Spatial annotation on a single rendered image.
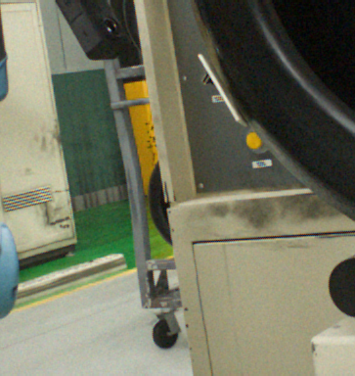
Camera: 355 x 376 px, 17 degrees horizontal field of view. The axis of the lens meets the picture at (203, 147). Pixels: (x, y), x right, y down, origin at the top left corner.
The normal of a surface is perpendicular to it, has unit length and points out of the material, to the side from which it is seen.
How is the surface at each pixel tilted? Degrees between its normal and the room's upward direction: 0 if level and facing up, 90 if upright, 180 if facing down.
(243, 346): 90
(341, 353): 90
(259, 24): 94
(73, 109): 90
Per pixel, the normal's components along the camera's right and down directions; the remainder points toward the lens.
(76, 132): 0.80, -0.09
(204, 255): -0.53, 0.13
